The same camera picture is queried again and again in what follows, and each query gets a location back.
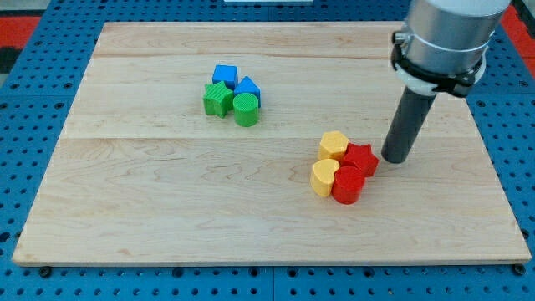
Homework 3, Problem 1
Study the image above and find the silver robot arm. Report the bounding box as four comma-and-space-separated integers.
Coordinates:
391, 0, 510, 98

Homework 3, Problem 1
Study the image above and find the yellow hexagon block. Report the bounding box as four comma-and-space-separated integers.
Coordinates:
318, 130, 349, 161

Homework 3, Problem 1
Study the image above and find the wooden board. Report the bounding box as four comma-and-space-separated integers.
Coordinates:
13, 22, 532, 267

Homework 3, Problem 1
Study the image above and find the green cylinder block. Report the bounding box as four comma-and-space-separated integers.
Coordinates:
233, 93, 259, 127

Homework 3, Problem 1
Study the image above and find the yellow heart block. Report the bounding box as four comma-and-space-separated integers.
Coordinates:
310, 159, 340, 197

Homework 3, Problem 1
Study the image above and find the blue triangle block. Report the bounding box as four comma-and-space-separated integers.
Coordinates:
234, 76, 262, 107

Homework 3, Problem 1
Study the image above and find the green star block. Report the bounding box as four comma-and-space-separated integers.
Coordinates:
202, 81, 234, 118

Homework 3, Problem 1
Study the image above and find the blue cube block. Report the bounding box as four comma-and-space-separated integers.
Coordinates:
211, 64, 238, 90

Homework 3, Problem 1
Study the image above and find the red cylinder block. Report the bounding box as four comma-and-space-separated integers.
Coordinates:
331, 166, 365, 205

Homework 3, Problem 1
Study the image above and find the red star block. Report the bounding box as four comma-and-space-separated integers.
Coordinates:
341, 143, 380, 177

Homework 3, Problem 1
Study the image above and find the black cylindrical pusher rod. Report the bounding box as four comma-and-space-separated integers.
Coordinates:
381, 87, 436, 164

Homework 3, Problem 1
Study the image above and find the black cable clamp ring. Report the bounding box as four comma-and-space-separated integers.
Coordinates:
390, 31, 486, 99

